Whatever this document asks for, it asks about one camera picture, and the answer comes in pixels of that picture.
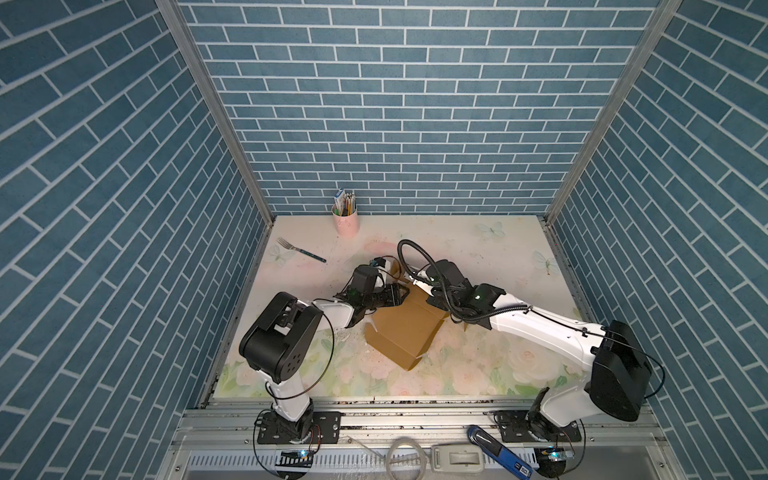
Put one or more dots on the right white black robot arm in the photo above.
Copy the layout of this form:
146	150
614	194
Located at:
616	370

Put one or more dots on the pens in bucket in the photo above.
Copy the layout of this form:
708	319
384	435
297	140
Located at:
344	203

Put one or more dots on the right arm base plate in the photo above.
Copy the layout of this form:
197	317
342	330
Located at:
521	426

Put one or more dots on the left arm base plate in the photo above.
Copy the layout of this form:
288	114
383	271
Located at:
323	427

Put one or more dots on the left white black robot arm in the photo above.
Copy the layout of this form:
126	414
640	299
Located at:
278	341

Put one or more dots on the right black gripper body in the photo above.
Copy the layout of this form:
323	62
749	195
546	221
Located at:
441	302

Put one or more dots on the pink pen holder bucket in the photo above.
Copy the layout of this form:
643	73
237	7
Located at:
347	226

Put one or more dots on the metal fork teal handle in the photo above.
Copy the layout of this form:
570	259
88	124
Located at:
289	246

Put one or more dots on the brown cardboard box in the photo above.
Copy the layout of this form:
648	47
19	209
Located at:
404	333

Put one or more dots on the blue handheld tool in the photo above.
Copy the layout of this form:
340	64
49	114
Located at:
499	453

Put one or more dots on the grey white plastic device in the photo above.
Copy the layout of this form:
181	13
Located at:
465	458

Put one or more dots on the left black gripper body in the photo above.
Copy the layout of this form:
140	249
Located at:
385	297

